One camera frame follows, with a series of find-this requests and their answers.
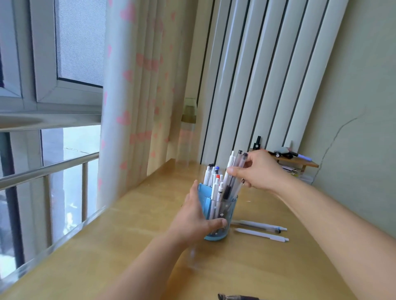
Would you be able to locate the person's left hand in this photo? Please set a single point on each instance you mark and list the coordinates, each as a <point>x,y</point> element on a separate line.
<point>188,224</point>

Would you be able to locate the white window frame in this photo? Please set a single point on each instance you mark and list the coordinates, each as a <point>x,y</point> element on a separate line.
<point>46,61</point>

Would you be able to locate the cream curtain with pink hearts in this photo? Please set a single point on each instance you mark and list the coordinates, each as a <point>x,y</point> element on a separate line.
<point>139,92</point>

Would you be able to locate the person's right forearm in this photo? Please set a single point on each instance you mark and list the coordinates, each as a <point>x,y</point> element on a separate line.
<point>337,228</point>

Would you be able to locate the person's left forearm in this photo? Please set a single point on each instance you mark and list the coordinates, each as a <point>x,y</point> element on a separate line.
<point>145,272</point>

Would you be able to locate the small black bottle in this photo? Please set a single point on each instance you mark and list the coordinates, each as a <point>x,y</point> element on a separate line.
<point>257,143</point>

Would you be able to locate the person's right hand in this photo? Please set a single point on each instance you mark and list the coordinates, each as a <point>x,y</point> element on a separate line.
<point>266,173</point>

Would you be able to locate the white pen with black tip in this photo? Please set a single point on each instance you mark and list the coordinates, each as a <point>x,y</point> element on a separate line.
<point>260,225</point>

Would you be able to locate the clear bottle with green lid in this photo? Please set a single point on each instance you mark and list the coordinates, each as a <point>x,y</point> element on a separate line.
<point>188,129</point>

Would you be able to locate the stack of papers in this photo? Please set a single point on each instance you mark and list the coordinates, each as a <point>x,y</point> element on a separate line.
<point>294,171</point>

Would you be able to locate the purple marker pen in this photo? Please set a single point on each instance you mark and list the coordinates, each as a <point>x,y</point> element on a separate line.
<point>304,158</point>

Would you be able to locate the dark crumpled wrapper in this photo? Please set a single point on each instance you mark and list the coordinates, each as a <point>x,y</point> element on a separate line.
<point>236,297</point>

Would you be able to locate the white barrel pen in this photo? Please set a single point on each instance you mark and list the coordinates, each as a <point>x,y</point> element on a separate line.
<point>228,173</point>

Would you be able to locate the black marker pen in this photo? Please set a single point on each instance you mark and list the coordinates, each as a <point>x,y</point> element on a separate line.
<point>283,152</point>

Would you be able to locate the bunch of pens in holder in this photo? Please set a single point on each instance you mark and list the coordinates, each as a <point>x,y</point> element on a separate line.
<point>215,188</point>

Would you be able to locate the blue translucent pen holder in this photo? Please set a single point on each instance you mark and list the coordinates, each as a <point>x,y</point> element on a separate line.
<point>221,213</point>

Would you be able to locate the translucent grey capped pen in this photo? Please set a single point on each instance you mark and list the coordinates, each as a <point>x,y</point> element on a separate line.
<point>244,159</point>
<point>237,159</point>

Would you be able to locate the person's left thumb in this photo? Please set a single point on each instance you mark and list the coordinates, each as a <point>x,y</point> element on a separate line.
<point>217,223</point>

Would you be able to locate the small wooden shelf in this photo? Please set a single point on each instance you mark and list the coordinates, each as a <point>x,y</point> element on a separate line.
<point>304,162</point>

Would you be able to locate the white pen with grey clip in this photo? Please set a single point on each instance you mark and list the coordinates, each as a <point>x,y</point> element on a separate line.
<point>263,235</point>

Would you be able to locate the person's right thumb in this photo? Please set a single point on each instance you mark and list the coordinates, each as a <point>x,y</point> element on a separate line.
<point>236,171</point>

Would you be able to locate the metal window railing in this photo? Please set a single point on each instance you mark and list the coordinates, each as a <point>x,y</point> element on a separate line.
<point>46,171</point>

